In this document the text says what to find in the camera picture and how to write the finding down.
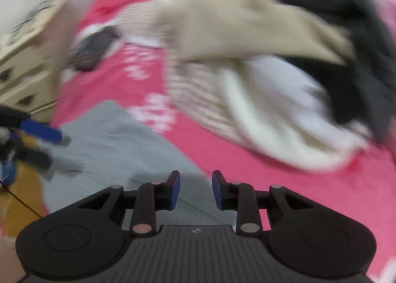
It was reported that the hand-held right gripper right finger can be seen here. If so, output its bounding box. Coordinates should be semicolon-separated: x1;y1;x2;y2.
212;170;317;238

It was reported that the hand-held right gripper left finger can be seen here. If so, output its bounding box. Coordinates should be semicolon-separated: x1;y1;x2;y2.
79;170;181;238

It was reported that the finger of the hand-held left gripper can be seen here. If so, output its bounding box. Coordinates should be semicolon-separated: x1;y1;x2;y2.
17;118;72;146
12;144;85;180

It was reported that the black printed folded garment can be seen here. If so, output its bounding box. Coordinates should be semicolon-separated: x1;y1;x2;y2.
66;26;122;72

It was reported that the grey cotton garment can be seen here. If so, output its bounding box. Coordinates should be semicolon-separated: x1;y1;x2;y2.
42;100;217;228

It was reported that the beige garment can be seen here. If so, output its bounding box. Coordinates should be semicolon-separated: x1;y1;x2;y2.
155;0;356;65

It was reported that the pink floral blanket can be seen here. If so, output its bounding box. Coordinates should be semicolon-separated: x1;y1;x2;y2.
46;0;396;283

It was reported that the white nightstand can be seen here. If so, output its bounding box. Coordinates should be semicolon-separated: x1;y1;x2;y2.
0;0;67;116

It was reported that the cream white garment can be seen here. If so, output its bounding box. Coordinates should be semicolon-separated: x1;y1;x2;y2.
217;54;370;174

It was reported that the black cable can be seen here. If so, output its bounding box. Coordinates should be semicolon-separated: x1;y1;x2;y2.
0;182;42;219

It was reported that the striped garment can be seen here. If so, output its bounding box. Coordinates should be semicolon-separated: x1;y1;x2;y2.
119;4;257;150

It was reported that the pile of mixed clothes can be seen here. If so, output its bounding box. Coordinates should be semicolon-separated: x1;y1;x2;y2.
263;0;396;147

